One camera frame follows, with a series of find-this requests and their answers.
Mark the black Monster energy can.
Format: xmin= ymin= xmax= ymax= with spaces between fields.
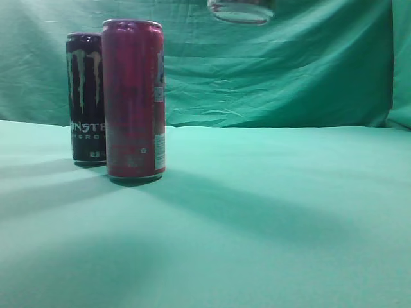
xmin=66 ymin=33 xmax=106 ymax=166

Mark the pink drink can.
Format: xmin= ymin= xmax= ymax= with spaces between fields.
xmin=101 ymin=19 xmax=166 ymax=180

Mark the green drink can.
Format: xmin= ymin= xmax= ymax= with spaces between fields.
xmin=207 ymin=0 xmax=277 ymax=25

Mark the green table cloth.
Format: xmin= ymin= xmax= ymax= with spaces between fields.
xmin=1 ymin=121 xmax=410 ymax=307

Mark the green cloth backdrop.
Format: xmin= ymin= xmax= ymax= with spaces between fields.
xmin=1 ymin=1 xmax=394 ymax=128

